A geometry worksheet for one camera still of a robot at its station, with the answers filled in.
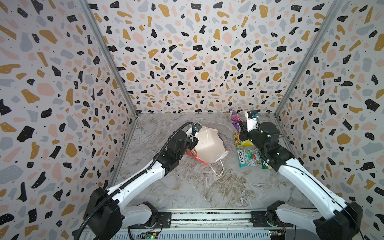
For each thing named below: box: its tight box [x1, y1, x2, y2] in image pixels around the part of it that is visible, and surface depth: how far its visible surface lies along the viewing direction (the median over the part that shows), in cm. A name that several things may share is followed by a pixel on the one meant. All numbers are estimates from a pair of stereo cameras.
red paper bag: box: [186, 126, 229, 176], surface depth 95 cm
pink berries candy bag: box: [228, 108, 244, 132], surface depth 76 cm
